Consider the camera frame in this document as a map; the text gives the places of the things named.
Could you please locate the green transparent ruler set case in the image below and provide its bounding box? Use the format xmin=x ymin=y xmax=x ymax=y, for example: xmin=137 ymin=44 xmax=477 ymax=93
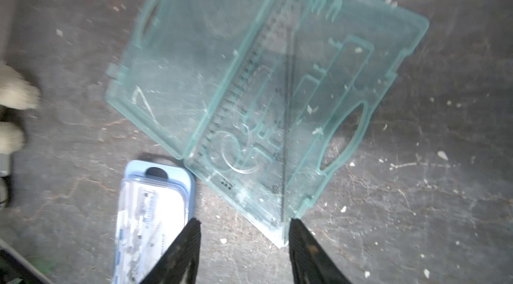
xmin=106 ymin=0 xmax=429 ymax=247

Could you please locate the white teddy bear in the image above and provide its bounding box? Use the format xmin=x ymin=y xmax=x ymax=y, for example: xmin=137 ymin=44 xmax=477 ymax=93
xmin=1 ymin=64 xmax=41 ymax=155

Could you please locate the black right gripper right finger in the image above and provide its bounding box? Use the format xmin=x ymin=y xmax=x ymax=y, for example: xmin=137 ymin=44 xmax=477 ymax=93
xmin=289 ymin=219 xmax=351 ymax=284

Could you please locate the clear plastic triangle ruler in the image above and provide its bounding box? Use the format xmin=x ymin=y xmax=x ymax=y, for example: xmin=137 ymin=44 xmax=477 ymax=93
xmin=184 ymin=0 xmax=301 ymax=248

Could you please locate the blue geometry set case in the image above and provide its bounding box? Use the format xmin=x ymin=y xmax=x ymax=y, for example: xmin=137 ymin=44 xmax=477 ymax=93
xmin=112 ymin=160 xmax=195 ymax=284

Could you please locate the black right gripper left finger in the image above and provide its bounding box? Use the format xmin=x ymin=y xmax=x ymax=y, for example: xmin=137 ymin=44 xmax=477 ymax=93
xmin=141 ymin=218 xmax=201 ymax=284

